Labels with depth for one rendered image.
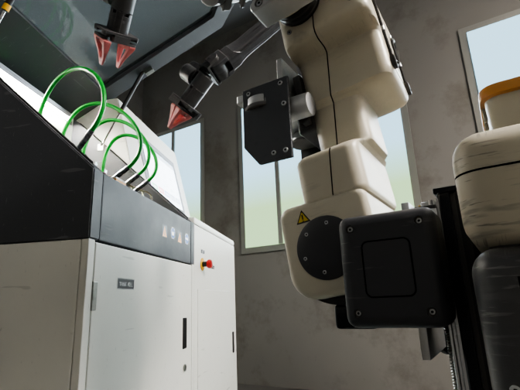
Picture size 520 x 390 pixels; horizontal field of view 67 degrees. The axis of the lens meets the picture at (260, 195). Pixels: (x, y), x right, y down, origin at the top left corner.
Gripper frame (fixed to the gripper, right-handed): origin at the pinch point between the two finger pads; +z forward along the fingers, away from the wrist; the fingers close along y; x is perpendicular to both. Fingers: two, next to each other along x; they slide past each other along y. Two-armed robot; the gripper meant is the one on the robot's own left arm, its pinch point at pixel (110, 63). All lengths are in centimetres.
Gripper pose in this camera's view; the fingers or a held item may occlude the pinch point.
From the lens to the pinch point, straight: 125.5
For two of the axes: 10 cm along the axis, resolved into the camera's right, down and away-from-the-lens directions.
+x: 6.6, 5.4, -5.3
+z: -3.7, 8.4, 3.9
